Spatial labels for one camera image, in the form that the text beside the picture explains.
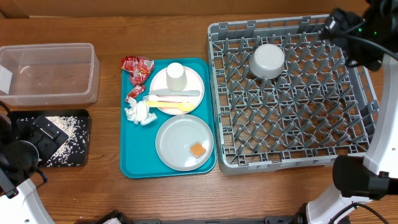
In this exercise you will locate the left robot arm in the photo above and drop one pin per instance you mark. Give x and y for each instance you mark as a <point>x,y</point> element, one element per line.
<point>22,154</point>

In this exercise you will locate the large red snack wrapper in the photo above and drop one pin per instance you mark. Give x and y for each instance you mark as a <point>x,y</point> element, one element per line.
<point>139,68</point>

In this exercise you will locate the white round plate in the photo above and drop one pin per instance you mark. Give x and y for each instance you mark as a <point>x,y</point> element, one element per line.
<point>194,82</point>

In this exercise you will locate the black plastic bin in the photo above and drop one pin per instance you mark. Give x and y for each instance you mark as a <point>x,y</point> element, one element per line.
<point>15,115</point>

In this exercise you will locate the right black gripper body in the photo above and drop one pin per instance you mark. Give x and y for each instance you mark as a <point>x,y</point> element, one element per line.
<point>357,51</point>

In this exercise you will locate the orange sponge cube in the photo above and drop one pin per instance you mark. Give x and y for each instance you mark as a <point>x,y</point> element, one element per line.
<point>197,150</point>

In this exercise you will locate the grey dishwasher rack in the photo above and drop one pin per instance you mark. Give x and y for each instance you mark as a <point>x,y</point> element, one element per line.
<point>315,110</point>

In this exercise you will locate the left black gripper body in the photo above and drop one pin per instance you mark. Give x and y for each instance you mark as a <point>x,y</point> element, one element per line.
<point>45,145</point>

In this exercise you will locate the grey round plate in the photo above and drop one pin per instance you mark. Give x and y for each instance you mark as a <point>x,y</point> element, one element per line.
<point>175,138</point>

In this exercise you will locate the small red sauce packet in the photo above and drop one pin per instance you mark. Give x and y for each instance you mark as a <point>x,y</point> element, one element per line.
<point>137,90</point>

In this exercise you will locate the yellow plastic spoon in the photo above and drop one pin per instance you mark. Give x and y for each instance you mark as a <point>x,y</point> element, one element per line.
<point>182,106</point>

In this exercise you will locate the white rice grains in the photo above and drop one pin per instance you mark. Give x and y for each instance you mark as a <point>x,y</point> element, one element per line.
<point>73,153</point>

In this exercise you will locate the white napkin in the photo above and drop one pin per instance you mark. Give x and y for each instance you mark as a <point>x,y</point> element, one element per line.
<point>138,112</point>

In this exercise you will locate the clear plastic bin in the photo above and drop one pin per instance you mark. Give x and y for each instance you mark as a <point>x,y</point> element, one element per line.
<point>49,74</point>

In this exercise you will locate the teal plastic tray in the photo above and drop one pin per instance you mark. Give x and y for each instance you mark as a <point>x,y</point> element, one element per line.
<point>139,158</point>

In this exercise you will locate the light blue plastic knife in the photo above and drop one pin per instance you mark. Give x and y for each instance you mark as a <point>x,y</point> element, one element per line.
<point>175,93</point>

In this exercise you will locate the white paper cup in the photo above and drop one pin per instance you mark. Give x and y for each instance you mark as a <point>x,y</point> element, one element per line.
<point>176,77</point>

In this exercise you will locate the white plastic fork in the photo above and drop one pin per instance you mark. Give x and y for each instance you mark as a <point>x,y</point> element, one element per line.
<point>178,99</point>

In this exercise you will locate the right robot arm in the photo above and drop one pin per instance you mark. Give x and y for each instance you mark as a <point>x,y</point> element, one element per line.
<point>356,182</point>

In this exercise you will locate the small grey bowl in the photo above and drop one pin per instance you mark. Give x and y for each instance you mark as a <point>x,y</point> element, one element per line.
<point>267,61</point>

